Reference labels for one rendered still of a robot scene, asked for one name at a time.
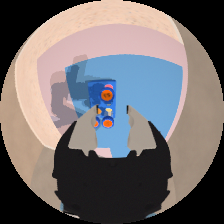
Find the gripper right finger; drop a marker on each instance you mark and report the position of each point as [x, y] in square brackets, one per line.
[145, 138]

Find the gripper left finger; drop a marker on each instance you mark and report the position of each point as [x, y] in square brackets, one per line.
[78, 139]

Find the light blue bench mat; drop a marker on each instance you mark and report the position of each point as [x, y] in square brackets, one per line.
[150, 85]

